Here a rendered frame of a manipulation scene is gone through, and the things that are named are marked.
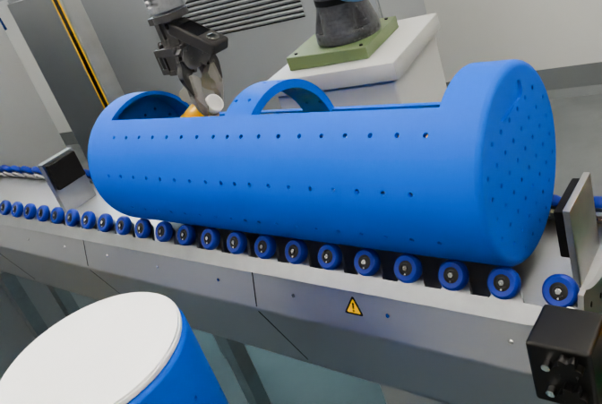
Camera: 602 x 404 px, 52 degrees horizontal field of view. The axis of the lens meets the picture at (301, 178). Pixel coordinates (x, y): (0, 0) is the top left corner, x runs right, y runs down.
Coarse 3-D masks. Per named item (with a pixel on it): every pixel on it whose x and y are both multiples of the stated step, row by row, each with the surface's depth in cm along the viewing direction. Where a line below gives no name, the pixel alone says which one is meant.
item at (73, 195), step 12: (60, 156) 168; (72, 156) 169; (48, 168) 164; (60, 168) 166; (72, 168) 169; (48, 180) 166; (60, 180) 166; (72, 180) 169; (84, 180) 174; (60, 192) 168; (72, 192) 171; (84, 192) 174; (60, 204) 170; (72, 204) 171
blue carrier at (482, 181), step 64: (512, 64) 81; (128, 128) 122; (192, 128) 109; (256, 128) 99; (320, 128) 91; (384, 128) 83; (448, 128) 77; (512, 128) 82; (128, 192) 124; (192, 192) 111; (256, 192) 100; (320, 192) 91; (384, 192) 83; (448, 192) 77; (512, 192) 82; (448, 256) 86; (512, 256) 83
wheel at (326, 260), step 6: (324, 246) 104; (330, 246) 103; (336, 246) 103; (318, 252) 105; (324, 252) 104; (330, 252) 103; (336, 252) 102; (318, 258) 104; (324, 258) 104; (330, 258) 103; (336, 258) 102; (324, 264) 103; (330, 264) 103; (336, 264) 102
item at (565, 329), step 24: (552, 312) 72; (576, 312) 70; (552, 336) 68; (576, 336) 67; (600, 336) 67; (552, 360) 68; (576, 360) 66; (600, 360) 68; (552, 384) 70; (576, 384) 68; (600, 384) 68
